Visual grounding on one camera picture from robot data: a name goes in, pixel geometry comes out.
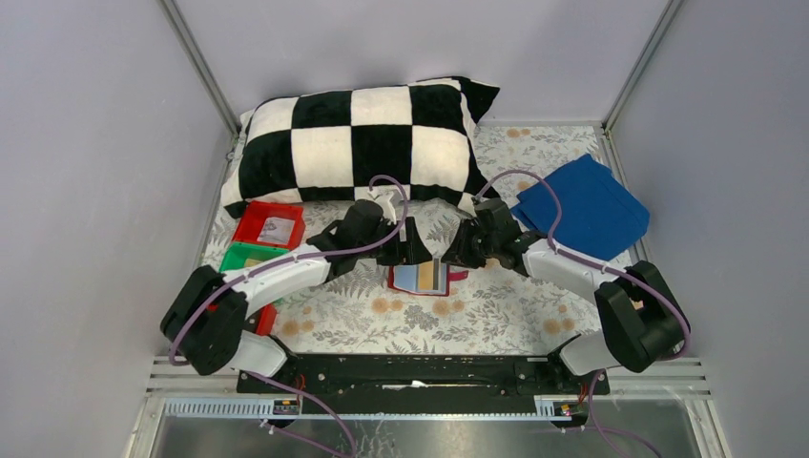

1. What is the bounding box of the floral patterned table mat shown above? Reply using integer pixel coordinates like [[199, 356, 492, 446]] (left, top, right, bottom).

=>
[[272, 126, 604, 355]]

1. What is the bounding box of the orange credit card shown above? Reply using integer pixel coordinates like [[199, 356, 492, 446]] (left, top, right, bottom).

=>
[[417, 260, 437, 291]]

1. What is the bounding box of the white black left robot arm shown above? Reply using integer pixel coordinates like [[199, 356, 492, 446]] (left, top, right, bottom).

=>
[[160, 198, 433, 377]]

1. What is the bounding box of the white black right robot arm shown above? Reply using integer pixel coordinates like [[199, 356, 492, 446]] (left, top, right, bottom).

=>
[[442, 198, 691, 376]]

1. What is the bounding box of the grey slotted cable duct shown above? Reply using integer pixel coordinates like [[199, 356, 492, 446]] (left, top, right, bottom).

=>
[[164, 396, 587, 423]]

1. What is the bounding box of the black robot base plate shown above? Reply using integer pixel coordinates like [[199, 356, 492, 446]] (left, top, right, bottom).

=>
[[273, 353, 610, 407]]

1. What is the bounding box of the red plastic bin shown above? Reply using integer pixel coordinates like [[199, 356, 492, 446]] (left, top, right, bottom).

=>
[[232, 201, 305, 250], [256, 303, 278, 336]]

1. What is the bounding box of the black white checkered pillow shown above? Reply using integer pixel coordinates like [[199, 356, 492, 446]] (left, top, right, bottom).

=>
[[220, 76, 501, 219]]

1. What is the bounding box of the green plastic bin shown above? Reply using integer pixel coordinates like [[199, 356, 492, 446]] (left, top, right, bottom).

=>
[[218, 242, 288, 272]]

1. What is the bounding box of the blue folded cloth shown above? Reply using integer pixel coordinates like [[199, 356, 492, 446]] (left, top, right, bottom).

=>
[[545, 155, 650, 260]]

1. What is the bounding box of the red plastic bin far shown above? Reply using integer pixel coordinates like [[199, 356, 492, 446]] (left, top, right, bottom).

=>
[[232, 201, 305, 250]]

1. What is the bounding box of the red plastic bin near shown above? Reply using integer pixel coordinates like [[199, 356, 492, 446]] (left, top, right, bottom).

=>
[[256, 303, 278, 336]]

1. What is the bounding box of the red leather card holder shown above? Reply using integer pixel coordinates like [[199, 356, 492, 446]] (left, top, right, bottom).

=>
[[387, 259, 468, 297]]

